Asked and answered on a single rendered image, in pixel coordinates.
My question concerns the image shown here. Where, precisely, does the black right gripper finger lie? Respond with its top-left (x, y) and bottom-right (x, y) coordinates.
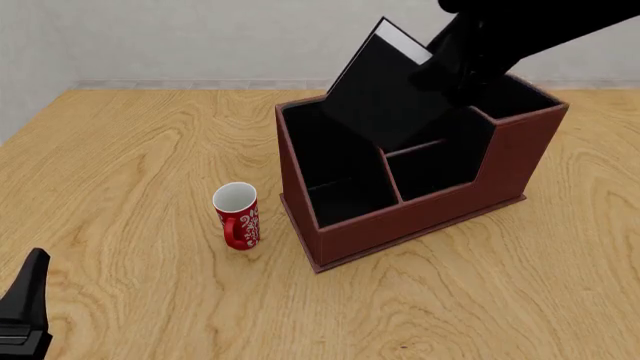
top-left (408, 51), bottom-right (496, 111)

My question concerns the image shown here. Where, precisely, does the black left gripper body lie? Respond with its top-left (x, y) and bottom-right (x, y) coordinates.
top-left (0, 318), bottom-right (54, 360)

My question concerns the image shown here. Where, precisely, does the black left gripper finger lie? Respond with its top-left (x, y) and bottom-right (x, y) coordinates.
top-left (0, 247), bottom-right (52, 323)

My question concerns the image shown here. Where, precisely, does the black hardcover book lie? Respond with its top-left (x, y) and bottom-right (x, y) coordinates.
top-left (319, 15), bottom-right (469, 153)

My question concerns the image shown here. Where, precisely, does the red-brown desk caddy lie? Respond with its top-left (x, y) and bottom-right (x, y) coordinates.
top-left (274, 72), bottom-right (570, 274)

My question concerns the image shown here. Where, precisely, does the red patterned mug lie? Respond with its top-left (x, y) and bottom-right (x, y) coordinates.
top-left (211, 181), bottom-right (262, 252)

